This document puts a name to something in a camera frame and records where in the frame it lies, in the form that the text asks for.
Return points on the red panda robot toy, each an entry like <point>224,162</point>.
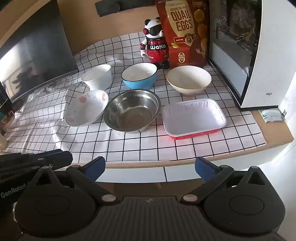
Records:
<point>157,48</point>

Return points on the white black checked tablecloth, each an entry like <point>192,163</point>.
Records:
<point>129,146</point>

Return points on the red brown snack bag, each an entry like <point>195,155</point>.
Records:
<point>185,34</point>

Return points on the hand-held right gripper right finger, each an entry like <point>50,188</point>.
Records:
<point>204,169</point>

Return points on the black monitor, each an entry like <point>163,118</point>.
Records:
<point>34,58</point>

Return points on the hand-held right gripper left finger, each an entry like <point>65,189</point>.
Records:
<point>96,168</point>

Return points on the white tray with red outside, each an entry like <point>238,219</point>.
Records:
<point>192,118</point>

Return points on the cream bowl with yellow rim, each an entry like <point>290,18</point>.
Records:
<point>187,78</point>

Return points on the stainless steel bowl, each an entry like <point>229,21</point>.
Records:
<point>129,113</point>

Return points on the stack of bowls and plates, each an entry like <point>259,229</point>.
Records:
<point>85,109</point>

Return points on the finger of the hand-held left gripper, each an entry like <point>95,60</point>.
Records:
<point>57,157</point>
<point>18,172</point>

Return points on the plain white bowl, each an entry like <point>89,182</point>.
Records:
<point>97,78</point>

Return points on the blue bowl with black rim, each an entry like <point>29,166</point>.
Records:
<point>138,82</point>

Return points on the white drawer front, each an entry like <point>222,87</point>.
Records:
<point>180,172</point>
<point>134,175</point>

